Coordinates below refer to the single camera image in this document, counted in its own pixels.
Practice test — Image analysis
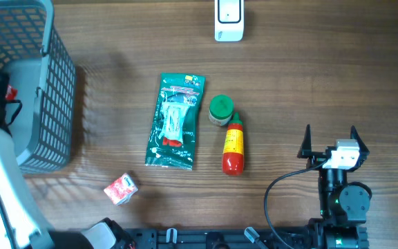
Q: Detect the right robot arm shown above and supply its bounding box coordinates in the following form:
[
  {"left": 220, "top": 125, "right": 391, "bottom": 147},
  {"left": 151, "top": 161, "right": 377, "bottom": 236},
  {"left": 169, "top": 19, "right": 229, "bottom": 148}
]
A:
[{"left": 297, "top": 125, "right": 372, "bottom": 249}]

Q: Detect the right black camera cable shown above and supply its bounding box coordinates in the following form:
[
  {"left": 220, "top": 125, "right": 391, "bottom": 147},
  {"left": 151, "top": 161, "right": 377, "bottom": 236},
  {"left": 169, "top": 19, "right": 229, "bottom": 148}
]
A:
[{"left": 263, "top": 159, "right": 330, "bottom": 249}]

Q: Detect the small red sachet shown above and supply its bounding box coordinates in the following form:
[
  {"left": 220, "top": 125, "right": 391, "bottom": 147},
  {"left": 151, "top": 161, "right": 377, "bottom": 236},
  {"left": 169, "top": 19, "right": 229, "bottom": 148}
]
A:
[{"left": 104, "top": 173, "right": 138, "bottom": 205}]

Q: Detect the small red box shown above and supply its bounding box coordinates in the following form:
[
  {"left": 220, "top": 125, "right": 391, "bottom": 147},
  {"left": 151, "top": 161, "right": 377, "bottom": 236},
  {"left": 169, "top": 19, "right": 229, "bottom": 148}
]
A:
[{"left": 6, "top": 84, "right": 18, "bottom": 101}]

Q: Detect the green 3M glove package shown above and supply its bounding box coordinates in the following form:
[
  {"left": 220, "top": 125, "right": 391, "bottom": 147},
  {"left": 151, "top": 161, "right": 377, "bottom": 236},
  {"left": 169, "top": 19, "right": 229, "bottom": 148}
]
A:
[{"left": 144, "top": 73, "right": 205, "bottom": 170}]

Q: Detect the red chili sauce bottle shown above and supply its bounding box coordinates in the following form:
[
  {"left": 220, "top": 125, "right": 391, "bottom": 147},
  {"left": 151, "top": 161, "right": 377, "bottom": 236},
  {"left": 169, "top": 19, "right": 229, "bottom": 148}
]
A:
[{"left": 222, "top": 113, "right": 245, "bottom": 176}]

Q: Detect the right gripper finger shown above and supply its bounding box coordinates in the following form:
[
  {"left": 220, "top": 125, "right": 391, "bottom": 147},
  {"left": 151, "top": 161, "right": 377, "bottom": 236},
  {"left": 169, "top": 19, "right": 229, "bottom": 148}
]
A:
[
  {"left": 350, "top": 125, "right": 370, "bottom": 163},
  {"left": 297, "top": 124, "right": 314, "bottom": 159}
]

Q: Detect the green lid jar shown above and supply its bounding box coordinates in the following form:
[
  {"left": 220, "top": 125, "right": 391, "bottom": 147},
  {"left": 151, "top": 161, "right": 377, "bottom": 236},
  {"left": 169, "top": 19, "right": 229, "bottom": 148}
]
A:
[{"left": 209, "top": 95, "right": 234, "bottom": 127}]

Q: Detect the white barcode scanner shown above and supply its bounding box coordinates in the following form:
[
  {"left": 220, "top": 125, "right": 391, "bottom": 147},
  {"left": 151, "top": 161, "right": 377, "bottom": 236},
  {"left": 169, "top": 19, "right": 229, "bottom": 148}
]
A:
[{"left": 214, "top": 0, "right": 245, "bottom": 42}]

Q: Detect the light green wipes packet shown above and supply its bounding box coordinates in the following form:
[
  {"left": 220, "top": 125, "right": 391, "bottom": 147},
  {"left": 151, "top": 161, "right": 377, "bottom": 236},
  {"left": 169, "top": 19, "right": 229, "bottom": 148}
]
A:
[{"left": 158, "top": 102, "right": 191, "bottom": 147}]

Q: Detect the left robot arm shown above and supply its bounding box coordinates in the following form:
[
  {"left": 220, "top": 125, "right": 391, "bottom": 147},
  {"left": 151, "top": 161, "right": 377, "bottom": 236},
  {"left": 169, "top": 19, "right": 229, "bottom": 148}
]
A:
[{"left": 0, "top": 72, "right": 136, "bottom": 248}]

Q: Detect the grey plastic mesh basket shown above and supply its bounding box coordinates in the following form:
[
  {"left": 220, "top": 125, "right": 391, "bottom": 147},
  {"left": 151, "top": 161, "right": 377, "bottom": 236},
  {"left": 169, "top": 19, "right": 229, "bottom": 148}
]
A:
[{"left": 0, "top": 0, "right": 77, "bottom": 174}]

